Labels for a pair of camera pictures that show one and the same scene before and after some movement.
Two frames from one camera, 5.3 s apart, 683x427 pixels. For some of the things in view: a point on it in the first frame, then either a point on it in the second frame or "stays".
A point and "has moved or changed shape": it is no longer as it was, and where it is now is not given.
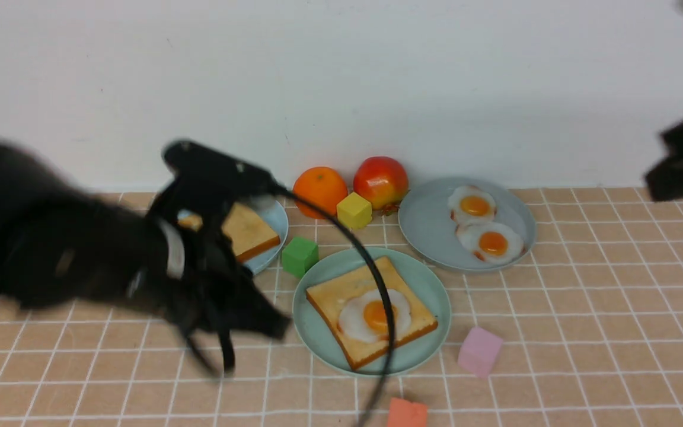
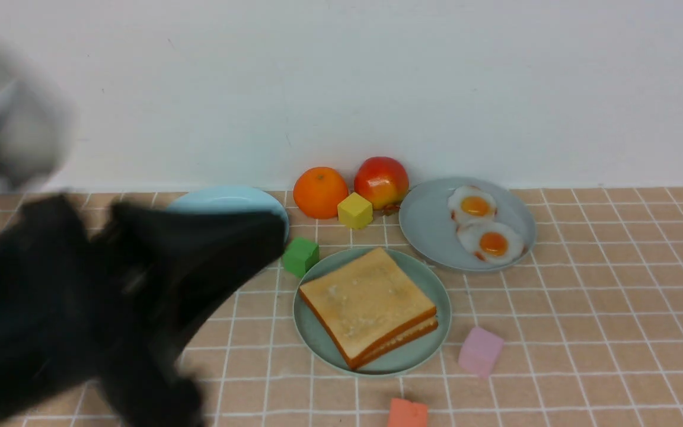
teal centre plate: [422, 277] stays
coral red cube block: [404, 413] stays
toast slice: [246, 234] has moved or changed shape
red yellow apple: [382, 181] stays
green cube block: [298, 255] stays
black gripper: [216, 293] -> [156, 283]
